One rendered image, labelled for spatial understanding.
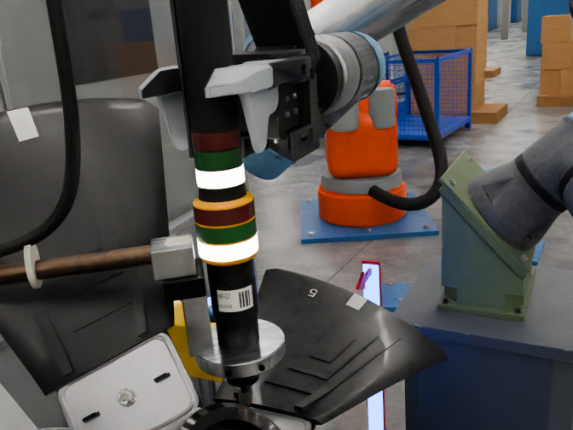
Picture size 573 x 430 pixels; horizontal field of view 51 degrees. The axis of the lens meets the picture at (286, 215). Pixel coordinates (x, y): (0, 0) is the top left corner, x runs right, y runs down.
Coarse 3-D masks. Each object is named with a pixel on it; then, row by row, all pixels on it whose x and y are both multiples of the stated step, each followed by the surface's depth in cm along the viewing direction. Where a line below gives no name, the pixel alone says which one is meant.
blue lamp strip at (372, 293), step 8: (368, 264) 78; (376, 272) 78; (368, 280) 79; (376, 280) 79; (368, 288) 79; (376, 288) 79; (368, 296) 80; (376, 296) 79; (368, 400) 85; (376, 400) 85; (368, 408) 86; (376, 408) 85; (368, 416) 86; (376, 416) 86; (376, 424) 86
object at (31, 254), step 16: (48, 0) 37; (64, 16) 37; (64, 32) 37; (64, 48) 38; (64, 64) 38; (64, 80) 38; (64, 96) 38; (64, 112) 39; (64, 128) 39; (64, 192) 40; (64, 208) 40; (48, 224) 41; (16, 240) 41; (32, 240) 41; (0, 256) 41; (32, 256) 41; (32, 272) 40
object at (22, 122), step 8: (8, 112) 50; (16, 112) 51; (24, 112) 51; (16, 120) 50; (24, 120) 50; (32, 120) 51; (16, 128) 50; (24, 128) 50; (32, 128) 50; (24, 136) 50; (32, 136) 50
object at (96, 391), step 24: (168, 336) 45; (120, 360) 44; (144, 360) 44; (168, 360) 44; (72, 384) 44; (96, 384) 44; (120, 384) 44; (144, 384) 44; (168, 384) 44; (192, 384) 44; (72, 408) 43; (96, 408) 43; (120, 408) 43; (144, 408) 43; (168, 408) 43; (192, 408) 43
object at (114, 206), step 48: (0, 144) 49; (48, 144) 50; (96, 144) 51; (144, 144) 52; (0, 192) 47; (48, 192) 48; (96, 192) 48; (144, 192) 50; (0, 240) 46; (48, 240) 46; (96, 240) 47; (144, 240) 47; (0, 288) 45; (48, 288) 45; (96, 288) 45; (144, 288) 46; (48, 336) 44; (96, 336) 44; (144, 336) 44; (48, 384) 44
